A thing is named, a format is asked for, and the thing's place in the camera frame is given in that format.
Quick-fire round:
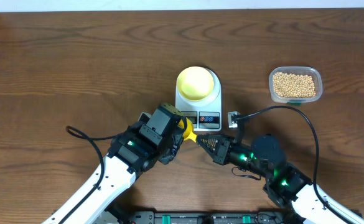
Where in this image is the yellow measuring scoop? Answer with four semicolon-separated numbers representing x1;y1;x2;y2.
178;118;197;142

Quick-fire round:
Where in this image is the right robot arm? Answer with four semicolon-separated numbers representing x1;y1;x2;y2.
196;134;364;223

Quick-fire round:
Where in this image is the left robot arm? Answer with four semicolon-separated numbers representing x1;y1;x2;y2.
44;120;196;223

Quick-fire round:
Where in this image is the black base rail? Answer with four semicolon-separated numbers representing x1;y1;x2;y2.
96;208;292;224

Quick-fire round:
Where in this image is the clear plastic container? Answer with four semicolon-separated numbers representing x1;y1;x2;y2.
269;66;323;103

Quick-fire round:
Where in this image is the white digital kitchen scale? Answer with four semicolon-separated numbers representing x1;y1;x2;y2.
175;68;222;132

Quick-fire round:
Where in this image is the yellow plastic bowl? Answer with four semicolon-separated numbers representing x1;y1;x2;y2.
176;67;214;101

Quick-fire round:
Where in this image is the black right camera cable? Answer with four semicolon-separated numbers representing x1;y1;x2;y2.
234;105;357;224

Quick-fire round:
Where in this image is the pile of soybeans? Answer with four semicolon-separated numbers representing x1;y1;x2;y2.
273;72;316;98

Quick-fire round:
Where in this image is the green tape label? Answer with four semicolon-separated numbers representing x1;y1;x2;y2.
287;102;302;106

